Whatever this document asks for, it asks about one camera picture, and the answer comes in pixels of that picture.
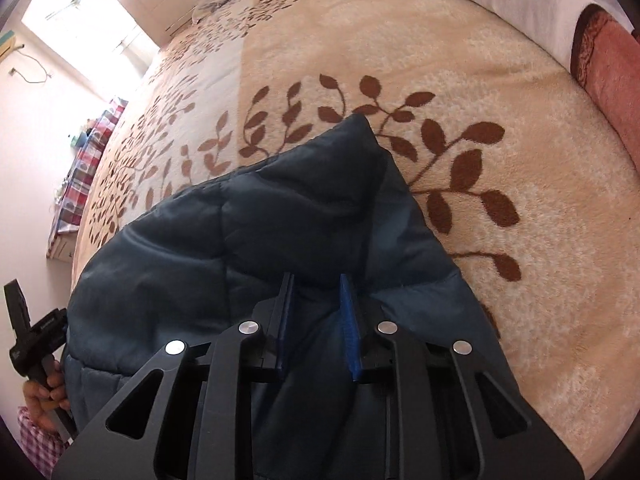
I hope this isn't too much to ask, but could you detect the dark blue puffer jacket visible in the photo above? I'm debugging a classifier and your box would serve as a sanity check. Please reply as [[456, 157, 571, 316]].
[[64, 115, 513, 479]]

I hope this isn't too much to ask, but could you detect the left forearm in plaid sleeve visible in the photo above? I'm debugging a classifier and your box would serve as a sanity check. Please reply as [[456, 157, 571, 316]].
[[17, 406, 70, 479]]

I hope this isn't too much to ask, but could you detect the person's left hand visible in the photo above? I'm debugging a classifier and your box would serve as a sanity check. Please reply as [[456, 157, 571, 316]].
[[23, 360, 70, 434]]

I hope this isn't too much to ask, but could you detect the plaid cloth on nightstand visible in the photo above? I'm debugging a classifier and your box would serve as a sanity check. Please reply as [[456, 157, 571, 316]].
[[47, 98, 128, 262]]

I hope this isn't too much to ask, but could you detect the beige leaf-pattern bed blanket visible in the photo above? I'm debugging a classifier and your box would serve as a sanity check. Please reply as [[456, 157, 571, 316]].
[[73, 0, 639, 476]]

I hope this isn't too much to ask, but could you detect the red-brown fleece blanket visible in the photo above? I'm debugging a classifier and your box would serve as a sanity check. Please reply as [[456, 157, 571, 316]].
[[570, 4, 640, 166]]

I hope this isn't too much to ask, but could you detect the white wall air conditioner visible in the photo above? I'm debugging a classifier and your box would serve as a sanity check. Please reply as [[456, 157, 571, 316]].
[[0, 30, 16, 58]]

